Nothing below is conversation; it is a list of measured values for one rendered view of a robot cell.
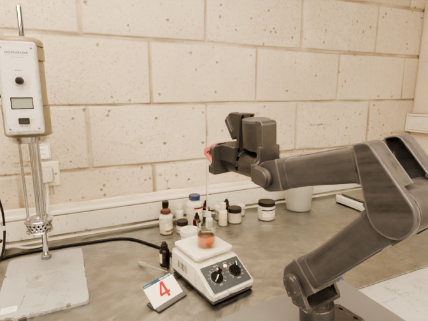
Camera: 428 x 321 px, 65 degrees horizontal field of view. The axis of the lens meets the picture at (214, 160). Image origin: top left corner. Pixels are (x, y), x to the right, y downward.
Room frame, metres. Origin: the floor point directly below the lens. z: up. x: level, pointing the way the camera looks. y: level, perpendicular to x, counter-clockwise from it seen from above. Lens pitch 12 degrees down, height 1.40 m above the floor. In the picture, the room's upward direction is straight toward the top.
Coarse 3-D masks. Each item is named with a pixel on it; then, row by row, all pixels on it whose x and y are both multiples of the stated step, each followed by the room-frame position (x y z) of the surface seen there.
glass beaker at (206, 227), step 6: (198, 222) 0.84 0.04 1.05; (204, 222) 0.85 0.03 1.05; (210, 222) 0.85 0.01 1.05; (216, 222) 0.82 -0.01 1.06; (198, 228) 0.81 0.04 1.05; (204, 228) 0.80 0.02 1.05; (210, 228) 0.81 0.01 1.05; (198, 234) 0.81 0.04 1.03; (204, 234) 0.80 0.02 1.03; (210, 234) 0.81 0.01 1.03; (198, 240) 0.81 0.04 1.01; (204, 240) 0.80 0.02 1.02; (210, 240) 0.81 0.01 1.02; (198, 246) 0.81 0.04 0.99; (204, 246) 0.80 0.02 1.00; (210, 246) 0.81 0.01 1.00
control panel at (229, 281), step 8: (216, 264) 0.78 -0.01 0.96; (240, 264) 0.80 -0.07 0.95; (208, 272) 0.75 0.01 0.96; (224, 272) 0.76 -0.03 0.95; (208, 280) 0.73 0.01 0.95; (224, 280) 0.74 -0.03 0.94; (232, 280) 0.75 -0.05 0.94; (240, 280) 0.75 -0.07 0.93; (216, 288) 0.72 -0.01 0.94; (224, 288) 0.72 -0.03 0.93
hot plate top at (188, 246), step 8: (184, 240) 0.87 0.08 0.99; (192, 240) 0.87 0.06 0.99; (216, 240) 0.87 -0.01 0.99; (184, 248) 0.82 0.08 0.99; (192, 248) 0.82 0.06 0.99; (216, 248) 0.82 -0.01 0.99; (224, 248) 0.82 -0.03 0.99; (192, 256) 0.77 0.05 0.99; (200, 256) 0.77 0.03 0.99; (208, 256) 0.78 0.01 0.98
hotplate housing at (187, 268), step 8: (176, 248) 0.85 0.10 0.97; (176, 256) 0.83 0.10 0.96; (184, 256) 0.81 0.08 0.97; (216, 256) 0.81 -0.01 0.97; (224, 256) 0.81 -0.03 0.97; (232, 256) 0.81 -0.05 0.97; (176, 264) 0.83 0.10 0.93; (184, 264) 0.80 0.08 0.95; (192, 264) 0.77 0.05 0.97; (200, 264) 0.77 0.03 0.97; (208, 264) 0.77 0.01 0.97; (176, 272) 0.84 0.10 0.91; (184, 272) 0.80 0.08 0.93; (192, 272) 0.76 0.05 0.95; (200, 272) 0.74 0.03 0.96; (192, 280) 0.77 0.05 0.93; (200, 280) 0.74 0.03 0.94; (248, 280) 0.76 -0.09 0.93; (200, 288) 0.74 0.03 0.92; (208, 288) 0.72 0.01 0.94; (232, 288) 0.73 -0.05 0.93; (240, 288) 0.74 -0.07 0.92; (248, 288) 0.76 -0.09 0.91; (208, 296) 0.71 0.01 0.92; (216, 296) 0.70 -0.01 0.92; (224, 296) 0.71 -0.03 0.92
